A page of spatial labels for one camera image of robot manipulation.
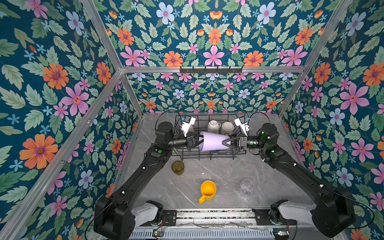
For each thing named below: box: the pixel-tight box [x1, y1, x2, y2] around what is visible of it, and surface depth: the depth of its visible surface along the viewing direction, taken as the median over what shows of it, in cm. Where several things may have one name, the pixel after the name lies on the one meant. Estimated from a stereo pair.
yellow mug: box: [198, 180, 217, 205], surface depth 78 cm
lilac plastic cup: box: [198, 131, 231, 152], surface depth 62 cm
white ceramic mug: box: [207, 119, 222, 134], surface depth 99 cm
